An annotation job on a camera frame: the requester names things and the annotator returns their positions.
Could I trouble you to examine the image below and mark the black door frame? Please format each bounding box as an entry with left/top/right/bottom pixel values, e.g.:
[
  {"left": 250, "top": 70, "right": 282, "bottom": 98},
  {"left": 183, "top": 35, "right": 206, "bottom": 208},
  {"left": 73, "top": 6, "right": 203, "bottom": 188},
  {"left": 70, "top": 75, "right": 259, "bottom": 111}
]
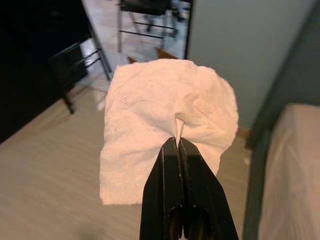
[{"left": 184, "top": 0, "right": 195, "bottom": 61}]

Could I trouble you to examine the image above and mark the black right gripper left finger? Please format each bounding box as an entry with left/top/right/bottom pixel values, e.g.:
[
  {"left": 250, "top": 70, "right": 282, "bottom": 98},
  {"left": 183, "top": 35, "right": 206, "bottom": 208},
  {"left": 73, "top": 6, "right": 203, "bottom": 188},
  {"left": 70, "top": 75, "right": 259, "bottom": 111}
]
[{"left": 139, "top": 136, "right": 185, "bottom": 240}]

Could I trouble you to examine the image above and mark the dark green padded headboard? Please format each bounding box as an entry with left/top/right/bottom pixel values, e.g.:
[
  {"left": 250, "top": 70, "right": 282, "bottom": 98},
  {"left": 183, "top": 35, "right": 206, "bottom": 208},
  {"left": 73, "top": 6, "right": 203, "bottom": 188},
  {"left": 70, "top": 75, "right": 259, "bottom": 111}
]
[{"left": 249, "top": 0, "right": 320, "bottom": 148}]

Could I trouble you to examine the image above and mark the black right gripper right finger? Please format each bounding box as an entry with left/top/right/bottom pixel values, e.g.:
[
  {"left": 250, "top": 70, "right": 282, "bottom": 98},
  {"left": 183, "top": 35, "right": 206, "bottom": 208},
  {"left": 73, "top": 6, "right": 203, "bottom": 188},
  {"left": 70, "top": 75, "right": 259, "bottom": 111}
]
[{"left": 178, "top": 138, "right": 240, "bottom": 240}]

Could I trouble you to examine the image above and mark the black metal chair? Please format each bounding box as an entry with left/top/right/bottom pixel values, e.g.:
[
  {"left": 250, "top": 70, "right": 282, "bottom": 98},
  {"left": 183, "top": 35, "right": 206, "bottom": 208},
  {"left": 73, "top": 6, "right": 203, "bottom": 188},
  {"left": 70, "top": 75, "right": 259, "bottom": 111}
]
[{"left": 117, "top": 0, "right": 193, "bottom": 53}]

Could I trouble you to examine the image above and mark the beige sheeted bed mattress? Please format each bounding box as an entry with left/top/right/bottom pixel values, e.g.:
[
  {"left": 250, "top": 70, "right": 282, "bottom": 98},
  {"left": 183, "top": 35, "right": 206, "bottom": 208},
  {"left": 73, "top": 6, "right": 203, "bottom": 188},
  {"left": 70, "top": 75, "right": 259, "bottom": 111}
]
[{"left": 257, "top": 102, "right": 320, "bottom": 240}]

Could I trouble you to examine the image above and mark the black metal frame table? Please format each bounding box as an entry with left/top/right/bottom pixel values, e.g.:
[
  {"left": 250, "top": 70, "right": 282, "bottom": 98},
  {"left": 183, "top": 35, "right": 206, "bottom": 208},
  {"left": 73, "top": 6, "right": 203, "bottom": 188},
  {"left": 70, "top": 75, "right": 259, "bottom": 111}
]
[{"left": 0, "top": 0, "right": 112, "bottom": 145}]

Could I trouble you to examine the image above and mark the white paper tissue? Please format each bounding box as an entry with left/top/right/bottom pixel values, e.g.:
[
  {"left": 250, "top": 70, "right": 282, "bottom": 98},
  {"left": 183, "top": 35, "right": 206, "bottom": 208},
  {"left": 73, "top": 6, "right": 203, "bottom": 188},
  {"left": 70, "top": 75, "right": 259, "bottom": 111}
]
[{"left": 99, "top": 58, "right": 240, "bottom": 206}]

